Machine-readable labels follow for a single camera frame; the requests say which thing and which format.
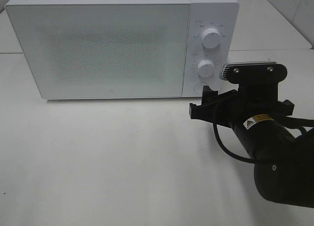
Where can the white microwave oven body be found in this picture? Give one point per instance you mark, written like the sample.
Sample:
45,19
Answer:
221,14

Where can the white round door button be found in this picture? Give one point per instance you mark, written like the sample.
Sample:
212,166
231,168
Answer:
198,88

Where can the white microwave door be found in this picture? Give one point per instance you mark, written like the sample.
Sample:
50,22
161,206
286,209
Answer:
92,51

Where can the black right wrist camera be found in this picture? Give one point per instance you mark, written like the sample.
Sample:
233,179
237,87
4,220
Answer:
253,73

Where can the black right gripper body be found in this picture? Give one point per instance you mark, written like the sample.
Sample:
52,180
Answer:
253,117

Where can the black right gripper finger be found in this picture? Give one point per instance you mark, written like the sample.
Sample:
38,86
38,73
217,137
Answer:
208,94

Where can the white round knob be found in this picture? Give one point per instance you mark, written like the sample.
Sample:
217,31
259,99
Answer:
210,37
205,68

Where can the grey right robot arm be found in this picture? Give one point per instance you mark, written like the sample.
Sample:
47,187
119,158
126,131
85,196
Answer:
291,179

